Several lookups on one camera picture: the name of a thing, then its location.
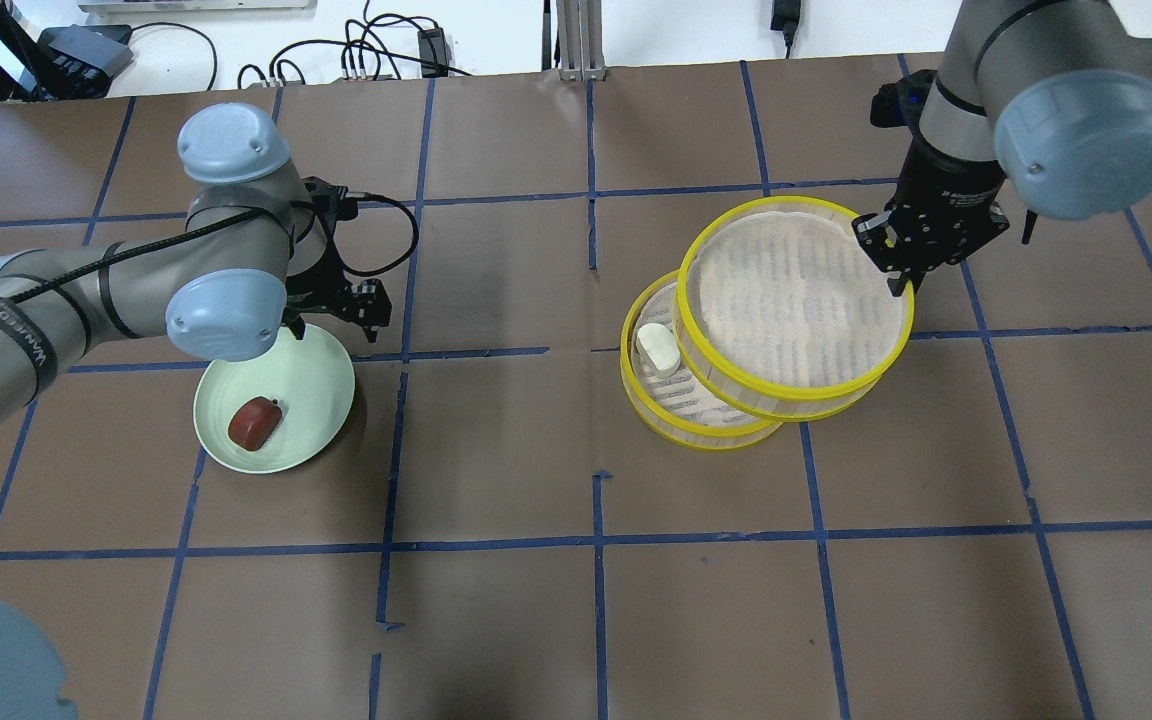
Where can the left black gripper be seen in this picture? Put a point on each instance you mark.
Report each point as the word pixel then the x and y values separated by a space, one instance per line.
pixel 310 262

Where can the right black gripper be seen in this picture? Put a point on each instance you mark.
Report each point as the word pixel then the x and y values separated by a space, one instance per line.
pixel 948 188

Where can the brown bun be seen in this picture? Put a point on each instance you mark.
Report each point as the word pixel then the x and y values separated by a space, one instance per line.
pixel 252 424

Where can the yellow steamer layer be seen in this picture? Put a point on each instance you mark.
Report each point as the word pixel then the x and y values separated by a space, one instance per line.
pixel 780 313
pixel 678 406

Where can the white bun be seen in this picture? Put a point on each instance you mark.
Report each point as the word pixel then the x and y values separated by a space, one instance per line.
pixel 658 349

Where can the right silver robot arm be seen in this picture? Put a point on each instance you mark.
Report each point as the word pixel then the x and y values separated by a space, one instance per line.
pixel 1054 97

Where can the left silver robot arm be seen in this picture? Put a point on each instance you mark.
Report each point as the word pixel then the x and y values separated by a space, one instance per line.
pixel 257 255

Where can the light green plate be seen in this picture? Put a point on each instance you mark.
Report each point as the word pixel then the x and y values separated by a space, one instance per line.
pixel 312 379

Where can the black power adapter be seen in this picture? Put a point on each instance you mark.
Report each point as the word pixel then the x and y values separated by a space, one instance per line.
pixel 434 54

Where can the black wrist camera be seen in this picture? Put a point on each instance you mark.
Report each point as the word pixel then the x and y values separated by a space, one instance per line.
pixel 330 202

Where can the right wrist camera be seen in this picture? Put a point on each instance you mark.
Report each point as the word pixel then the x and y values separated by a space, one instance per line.
pixel 901 103

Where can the black camera stand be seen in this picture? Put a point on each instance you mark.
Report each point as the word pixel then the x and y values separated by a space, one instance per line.
pixel 65 63

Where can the aluminium frame post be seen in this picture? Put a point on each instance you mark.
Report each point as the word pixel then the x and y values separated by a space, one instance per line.
pixel 579 36

